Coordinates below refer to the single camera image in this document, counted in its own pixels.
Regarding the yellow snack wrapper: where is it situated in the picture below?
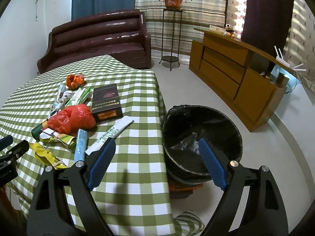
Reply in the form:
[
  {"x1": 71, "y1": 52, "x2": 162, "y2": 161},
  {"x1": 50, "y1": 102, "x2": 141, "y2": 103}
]
[{"x1": 29, "y1": 142, "x2": 67, "y2": 169}]

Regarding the green gold cylinder bottle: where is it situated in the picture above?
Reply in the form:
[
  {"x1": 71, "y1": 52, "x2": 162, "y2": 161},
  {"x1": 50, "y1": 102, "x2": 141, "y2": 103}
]
[{"x1": 31, "y1": 120, "x2": 49, "y2": 140}]

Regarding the light blue tube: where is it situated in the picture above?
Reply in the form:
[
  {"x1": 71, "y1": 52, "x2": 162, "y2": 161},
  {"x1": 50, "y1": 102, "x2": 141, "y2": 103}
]
[{"x1": 74, "y1": 129, "x2": 88, "y2": 162}]

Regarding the white green toothpaste tube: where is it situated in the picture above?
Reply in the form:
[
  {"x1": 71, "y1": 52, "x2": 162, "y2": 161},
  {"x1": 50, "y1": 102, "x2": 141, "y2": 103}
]
[{"x1": 85, "y1": 116, "x2": 134, "y2": 155}]

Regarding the red plastic bag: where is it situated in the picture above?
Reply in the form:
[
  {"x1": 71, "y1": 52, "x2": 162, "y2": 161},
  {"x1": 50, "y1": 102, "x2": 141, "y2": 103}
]
[{"x1": 47, "y1": 104, "x2": 96, "y2": 135}]

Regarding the green white tissue pack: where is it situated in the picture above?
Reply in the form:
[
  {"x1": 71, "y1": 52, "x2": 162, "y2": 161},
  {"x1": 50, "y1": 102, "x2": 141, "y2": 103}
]
[{"x1": 65, "y1": 87, "x2": 91, "y2": 107}]

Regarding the green wrapper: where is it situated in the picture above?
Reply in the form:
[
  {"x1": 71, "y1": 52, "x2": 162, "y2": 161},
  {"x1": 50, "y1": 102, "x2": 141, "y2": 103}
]
[{"x1": 40, "y1": 128, "x2": 76, "y2": 149}]

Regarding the black trash bin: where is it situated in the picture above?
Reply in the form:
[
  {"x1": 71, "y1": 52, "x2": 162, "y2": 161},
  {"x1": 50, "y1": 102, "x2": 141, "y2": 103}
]
[{"x1": 162, "y1": 104, "x2": 243, "y2": 185}]

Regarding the green checkered tablecloth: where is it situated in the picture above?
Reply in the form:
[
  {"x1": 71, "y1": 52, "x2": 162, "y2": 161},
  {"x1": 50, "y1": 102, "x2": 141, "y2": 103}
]
[{"x1": 1, "y1": 55, "x2": 204, "y2": 235}]

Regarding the dark cigarette carton box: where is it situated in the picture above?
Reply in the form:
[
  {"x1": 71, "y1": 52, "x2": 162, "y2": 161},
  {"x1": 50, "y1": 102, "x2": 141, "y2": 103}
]
[{"x1": 91, "y1": 84, "x2": 123, "y2": 122}]

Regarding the white blue toothpaste tube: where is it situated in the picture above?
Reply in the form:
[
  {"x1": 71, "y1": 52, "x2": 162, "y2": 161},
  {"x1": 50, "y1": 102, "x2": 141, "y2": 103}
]
[{"x1": 55, "y1": 84, "x2": 66, "y2": 103}]

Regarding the orange crumpled wrapper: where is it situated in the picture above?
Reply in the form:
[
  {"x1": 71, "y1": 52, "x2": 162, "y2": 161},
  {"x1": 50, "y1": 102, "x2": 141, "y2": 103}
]
[{"x1": 66, "y1": 74, "x2": 85, "y2": 90}]

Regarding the wooden sideboard cabinet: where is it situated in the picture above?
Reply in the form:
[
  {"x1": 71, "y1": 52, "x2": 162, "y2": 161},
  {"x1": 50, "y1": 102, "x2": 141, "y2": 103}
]
[{"x1": 189, "y1": 30, "x2": 294, "y2": 132}]

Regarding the white wifi router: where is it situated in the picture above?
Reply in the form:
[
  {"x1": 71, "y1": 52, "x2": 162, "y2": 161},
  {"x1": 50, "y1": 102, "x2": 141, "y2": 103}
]
[{"x1": 274, "y1": 45, "x2": 307, "y2": 72}]

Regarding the dark red leather sofa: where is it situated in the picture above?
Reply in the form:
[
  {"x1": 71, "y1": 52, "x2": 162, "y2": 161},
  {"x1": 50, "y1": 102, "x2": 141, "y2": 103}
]
[{"x1": 37, "y1": 10, "x2": 152, "y2": 74}]

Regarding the mickey mouse plush toy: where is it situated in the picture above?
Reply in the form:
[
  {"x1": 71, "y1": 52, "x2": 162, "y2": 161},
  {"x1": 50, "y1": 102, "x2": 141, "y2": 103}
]
[{"x1": 223, "y1": 23, "x2": 235, "y2": 38}]

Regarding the white box on cabinet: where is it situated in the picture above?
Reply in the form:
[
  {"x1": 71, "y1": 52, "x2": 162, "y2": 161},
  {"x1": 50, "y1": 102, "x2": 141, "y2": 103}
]
[{"x1": 209, "y1": 25, "x2": 225, "y2": 35}]

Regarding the striped beige curtain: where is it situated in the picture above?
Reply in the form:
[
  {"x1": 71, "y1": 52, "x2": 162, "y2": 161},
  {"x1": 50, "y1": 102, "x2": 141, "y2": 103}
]
[{"x1": 135, "y1": 0, "x2": 226, "y2": 58}]

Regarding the black metal plant stand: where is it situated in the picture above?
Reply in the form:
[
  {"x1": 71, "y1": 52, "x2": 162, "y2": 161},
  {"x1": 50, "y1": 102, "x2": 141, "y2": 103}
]
[{"x1": 159, "y1": 8, "x2": 183, "y2": 71}]

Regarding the dark purple curtain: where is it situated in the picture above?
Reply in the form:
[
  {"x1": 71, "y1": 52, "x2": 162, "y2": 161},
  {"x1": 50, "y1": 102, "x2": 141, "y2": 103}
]
[{"x1": 241, "y1": 0, "x2": 294, "y2": 56}]

